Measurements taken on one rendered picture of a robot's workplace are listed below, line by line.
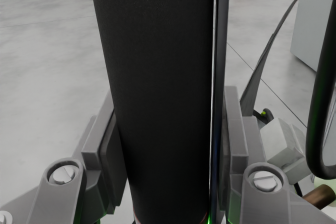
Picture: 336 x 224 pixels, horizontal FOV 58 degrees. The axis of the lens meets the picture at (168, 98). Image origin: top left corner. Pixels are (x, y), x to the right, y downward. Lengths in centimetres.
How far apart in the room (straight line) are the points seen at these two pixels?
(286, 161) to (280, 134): 5
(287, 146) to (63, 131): 220
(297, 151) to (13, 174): 208
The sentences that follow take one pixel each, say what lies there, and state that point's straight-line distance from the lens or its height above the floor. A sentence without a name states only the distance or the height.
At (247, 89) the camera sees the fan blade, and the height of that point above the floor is 134.
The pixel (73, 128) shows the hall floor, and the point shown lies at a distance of 261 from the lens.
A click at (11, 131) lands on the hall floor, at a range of 282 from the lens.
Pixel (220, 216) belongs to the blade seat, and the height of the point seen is 119.
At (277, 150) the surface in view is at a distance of 59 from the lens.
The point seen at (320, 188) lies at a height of 136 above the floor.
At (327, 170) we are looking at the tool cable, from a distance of 23.
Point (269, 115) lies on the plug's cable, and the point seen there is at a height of 114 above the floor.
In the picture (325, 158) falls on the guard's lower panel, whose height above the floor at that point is 27.
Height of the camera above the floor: 155
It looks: 34 degrees down
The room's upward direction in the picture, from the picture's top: 4 degrees counter-clockwise
